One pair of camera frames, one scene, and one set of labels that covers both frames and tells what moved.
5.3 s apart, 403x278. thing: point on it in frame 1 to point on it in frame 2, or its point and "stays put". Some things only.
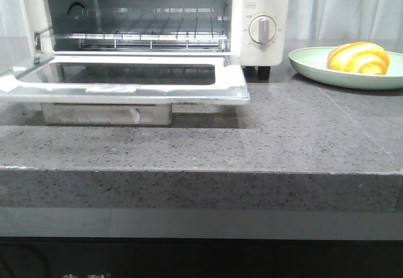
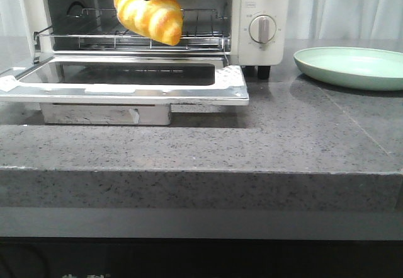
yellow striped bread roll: x=359 y=56 to x=159 y=18
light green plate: x=312 y=62 stays put
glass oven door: x=136 y=80 stays put
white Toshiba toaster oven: x=247 y=17 stays put
